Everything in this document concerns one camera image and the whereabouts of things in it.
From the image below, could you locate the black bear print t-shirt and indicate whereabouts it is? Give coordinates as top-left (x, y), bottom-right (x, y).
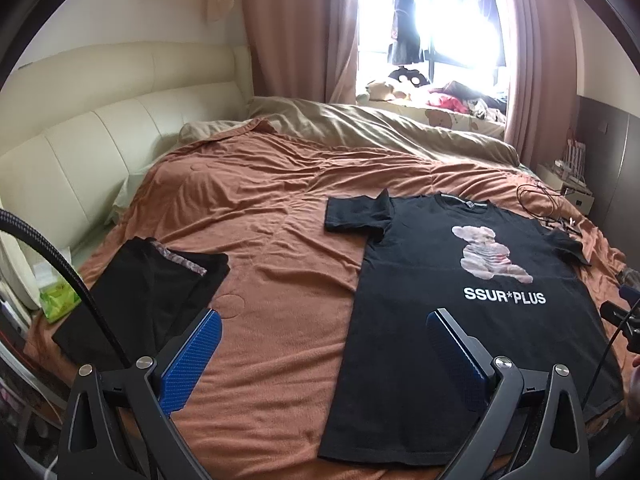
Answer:
top-left (318, 192), bottom-right (624, 467)

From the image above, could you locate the clothes pile on windowsill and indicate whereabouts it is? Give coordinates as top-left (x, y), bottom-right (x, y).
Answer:
top-left (361, 66), bottom-right (506, 125)

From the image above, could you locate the folded black garment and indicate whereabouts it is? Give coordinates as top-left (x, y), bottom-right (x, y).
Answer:
top-left (51, 236), bottom-right (231, 371)

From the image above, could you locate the white bedside table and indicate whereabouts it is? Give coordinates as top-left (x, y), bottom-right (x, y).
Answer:
top-left (535, 164), bottom-right (594, 216)

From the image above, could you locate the brown bed blanket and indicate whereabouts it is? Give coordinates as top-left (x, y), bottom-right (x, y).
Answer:
top-left (22, 116), bottom-right (632, 480)

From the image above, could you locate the green tissue pack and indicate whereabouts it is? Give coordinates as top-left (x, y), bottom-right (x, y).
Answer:
top-left (39, 280), bottom-right (80, 323)

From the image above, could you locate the cream padded headboard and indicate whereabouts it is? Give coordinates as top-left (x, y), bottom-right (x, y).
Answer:
top-left (1, 41), bottom-right (254, 261)

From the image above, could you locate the beige duvet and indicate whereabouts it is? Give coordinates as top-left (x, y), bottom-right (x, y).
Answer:
top-left (178, 96), bottom-right (520, 168)

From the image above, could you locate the pink right curtain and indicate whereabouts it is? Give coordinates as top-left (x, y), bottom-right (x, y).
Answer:
top-left (498, 0), bottom-right (577, 169)

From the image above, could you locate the pink curtain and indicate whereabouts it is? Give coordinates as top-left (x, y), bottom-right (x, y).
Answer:
top-left (498, 0), bottom-right (577, 169)
top-left (241, 0), bottom-right (358, 104)

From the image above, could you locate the hanging dark garment left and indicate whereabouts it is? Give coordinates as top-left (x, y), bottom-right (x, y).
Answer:
top-left (387, 0), bottom-right (424, 66)

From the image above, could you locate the hanging dark garment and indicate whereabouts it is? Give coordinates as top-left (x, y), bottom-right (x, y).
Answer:
top-left (471, 0), bottom-right (504, 67)
top-left (387, 0), bottom-right (424, 66)

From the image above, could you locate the hanging dark garment right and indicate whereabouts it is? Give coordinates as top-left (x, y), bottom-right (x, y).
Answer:
top-left (471, 0), bottom-right (504, 67)

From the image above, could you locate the pink left curtain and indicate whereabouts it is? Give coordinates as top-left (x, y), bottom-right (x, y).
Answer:
top-left (241, 0), bottom-right (358, 104)

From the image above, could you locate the black cable on bed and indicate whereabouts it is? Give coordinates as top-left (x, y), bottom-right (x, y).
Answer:
top-left (515, 181), bottom-right (584, 233)

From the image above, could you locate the black braided cable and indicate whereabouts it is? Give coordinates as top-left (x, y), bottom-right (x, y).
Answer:
top-left (0, 209), bottom-right (132, 371)

